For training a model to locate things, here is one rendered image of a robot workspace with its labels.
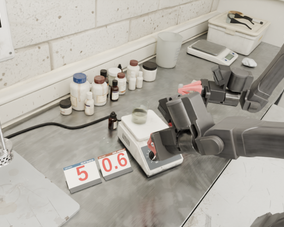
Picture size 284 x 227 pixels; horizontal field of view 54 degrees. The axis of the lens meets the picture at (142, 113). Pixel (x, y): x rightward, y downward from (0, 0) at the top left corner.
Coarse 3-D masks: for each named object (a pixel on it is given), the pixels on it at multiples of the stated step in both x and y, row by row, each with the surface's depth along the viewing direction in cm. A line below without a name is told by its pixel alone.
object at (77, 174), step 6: (90, 162) 79; (72, 168) 76; (78, 168) 77; (84, 168) 77; (90, 168) 78; (66, 174) 75; (72, 174) 76; (78, 174) 76; (84, 174) 77; (90, 174) 78; (96, 174) 78; (72, 180) 75; (78, 180) 76; (84, 180) 77
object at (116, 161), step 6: (108, 156) 81; (114, 156) 82; (120, 156) 83; (126, 156) 84; (102, 162) 80; (108, 162) 81; (114, 162) 81; (120, 162) 82; (126, 162) 83; (102, 168) 80; (108, 168) 80; (114, 168) 81
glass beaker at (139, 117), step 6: (132, 102) 84; (138, 102) 87; (144, 102) 86; (132, 108) 85; (138, 108) 82; (144, 108) 87; (132, 114) 85; (138, 114) 83; (144, 114) 84; (132, 120) 86; (138, 120) 85; (144, 120) 86
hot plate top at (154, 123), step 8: (152, 112) 93; (128, 120) 88; (152, 120) 89; (160, 120) 90; (128, 128) 85; (136, 128) 85; (144, 128) 85; (152, 128) 86; (160, 128) 86; (136, 136) 82; (144, 136) 82
